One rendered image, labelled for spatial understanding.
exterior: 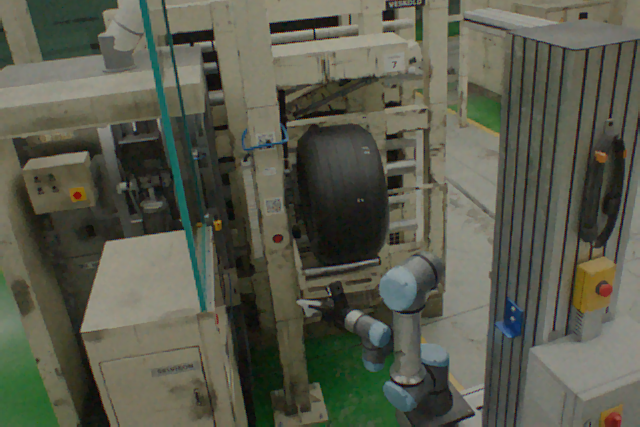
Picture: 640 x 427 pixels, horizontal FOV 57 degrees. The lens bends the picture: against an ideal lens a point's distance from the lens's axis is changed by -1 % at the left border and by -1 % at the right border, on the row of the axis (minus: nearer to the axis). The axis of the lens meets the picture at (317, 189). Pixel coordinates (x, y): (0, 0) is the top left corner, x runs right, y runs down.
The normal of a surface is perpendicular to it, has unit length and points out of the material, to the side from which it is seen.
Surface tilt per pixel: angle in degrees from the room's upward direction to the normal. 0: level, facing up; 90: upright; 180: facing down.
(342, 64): 90
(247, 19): 90
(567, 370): 0
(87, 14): 90
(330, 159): 37
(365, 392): 0
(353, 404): 0
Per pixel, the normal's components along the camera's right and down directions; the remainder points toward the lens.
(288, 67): 0.18, 0.42
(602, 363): -0.07, -0.90
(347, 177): 0.09, -0.22
